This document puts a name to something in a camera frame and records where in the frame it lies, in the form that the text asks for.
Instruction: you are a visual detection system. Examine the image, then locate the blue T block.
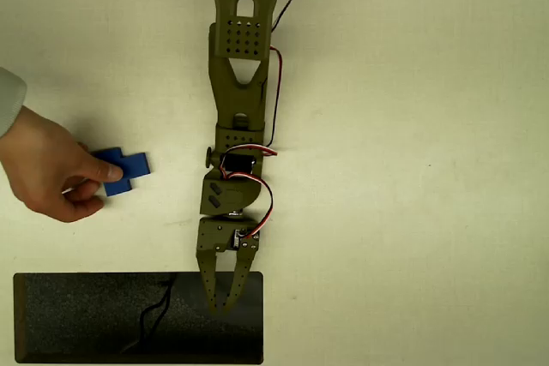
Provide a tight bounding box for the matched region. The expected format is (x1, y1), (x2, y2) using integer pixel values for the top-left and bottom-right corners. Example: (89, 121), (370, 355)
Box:
(89, 147), (153, 198)

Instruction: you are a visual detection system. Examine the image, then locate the grey sleeved forearm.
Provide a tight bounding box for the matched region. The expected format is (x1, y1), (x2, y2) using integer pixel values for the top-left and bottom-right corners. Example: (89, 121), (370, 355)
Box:
(0, 66), (28, 139)

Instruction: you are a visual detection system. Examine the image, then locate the bare person hand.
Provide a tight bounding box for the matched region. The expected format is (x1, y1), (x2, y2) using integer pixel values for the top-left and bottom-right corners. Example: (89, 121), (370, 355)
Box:
(0, 104), (125, 225)

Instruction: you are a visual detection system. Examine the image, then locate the red white black servo cable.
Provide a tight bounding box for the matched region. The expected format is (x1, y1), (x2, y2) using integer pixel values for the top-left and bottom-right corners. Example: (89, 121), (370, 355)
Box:
(218, 144), (280, 241)

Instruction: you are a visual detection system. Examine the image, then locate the thin red black cable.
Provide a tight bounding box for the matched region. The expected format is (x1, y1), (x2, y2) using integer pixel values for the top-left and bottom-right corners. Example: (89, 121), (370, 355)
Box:
(262, 0), (313, 148)

